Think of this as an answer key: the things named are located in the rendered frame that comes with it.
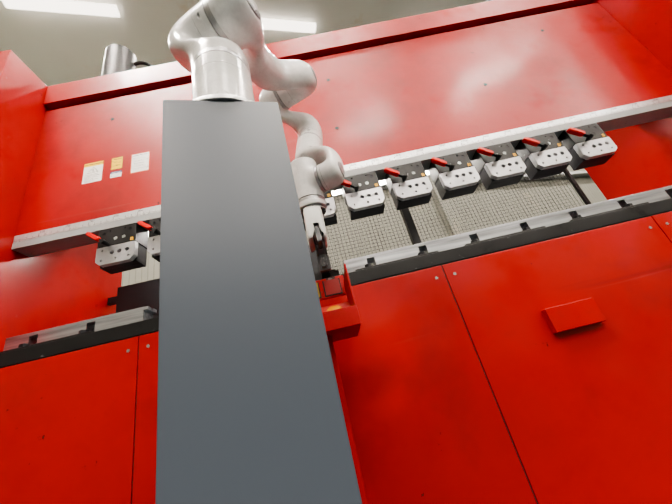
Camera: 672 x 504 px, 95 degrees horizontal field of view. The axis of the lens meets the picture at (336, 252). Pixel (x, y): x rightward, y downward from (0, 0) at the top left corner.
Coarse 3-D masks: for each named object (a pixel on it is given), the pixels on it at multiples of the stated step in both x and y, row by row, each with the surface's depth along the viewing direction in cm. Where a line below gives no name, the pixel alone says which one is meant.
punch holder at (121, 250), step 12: (108, 228) 124; (120, 228) 124; (132, 228) 124; (108, 240) 122; (120, 240) 122; (132, 240) 121; (144, 240) 128; (96, 252) 120; (108, 252) 119; (120, 252) 119; (132, 252) 119; (144, 252) 126; (108, 264) 118; (120, 264) 120; (132, 264) 122; (144, 264) 124
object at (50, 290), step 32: (0, 64) 139; (0, 96) 133; (32, 96) 150; (0, 128) 130; (32, 128) 146; (0, 160) 127; (32, 160) 142; (0, 192) 124; (0, 224) 121; (0, 256) 118; (64, 256) 148; (0, 288) 116; (32, 288) 128; (64, 288) 144; (96, 288) 163; (0, 320) 113; (32, 320) 125; (64, 320) 140
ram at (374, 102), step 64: (320, 64) 160; (384, 64) 158; (448, 64) 155; (512, 64) 153; (576, 64) 150; (640, 64) 148; (64, 128) 150; (128, 128) 148; (384, 128) 139; (448, 128) 138; (512, 128) 136; (64, 192) 133; (128, 192) 132
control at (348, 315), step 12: (336, 276) 90; (348, 276) 74; (348, 288) 77; (348, 300) 85; (324, 312) 70; (336, 312) 70; (348, 312) 70; (336, 324) 69; (348, 324) 69; (360, 324) 70; (336, 336) 76; (348, 336) 80
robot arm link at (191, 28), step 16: (192, 16) 69; (176, 32) 69; (192, 32) 69; (208, 32) 69; (176, 48) 69; (192, 48) 64; (208, 48) 61; (224, 48) 62; (240, 48) 66; (192, 64) 63
